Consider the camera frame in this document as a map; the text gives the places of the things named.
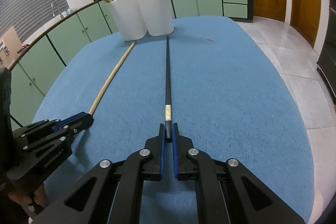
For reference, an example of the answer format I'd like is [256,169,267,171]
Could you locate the green lower kitchen cabinets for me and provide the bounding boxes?
[9,0,253,130]

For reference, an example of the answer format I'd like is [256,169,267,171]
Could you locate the brown cardboard board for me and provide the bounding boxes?
[1,26,22,68]

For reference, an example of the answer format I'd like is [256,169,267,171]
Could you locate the chrome sink faucet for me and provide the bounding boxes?
[51,2,64,19]

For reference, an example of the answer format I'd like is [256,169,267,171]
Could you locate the black chopstick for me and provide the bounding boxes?
[165,36,172,142]

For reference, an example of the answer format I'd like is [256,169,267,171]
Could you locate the plain bamboo chopstick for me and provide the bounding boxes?
[88,41,136,115]

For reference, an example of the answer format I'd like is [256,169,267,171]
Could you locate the black appliance at right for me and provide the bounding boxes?
[317,7,336,102]

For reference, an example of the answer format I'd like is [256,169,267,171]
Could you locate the blue table mat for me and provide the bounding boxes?
[35,16,313,223]

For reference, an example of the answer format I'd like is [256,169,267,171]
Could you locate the person's left hand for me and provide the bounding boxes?
[7,183,48,207]

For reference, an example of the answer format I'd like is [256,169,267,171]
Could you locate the white plastic utensil holder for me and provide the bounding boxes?
[107,0,174,42]

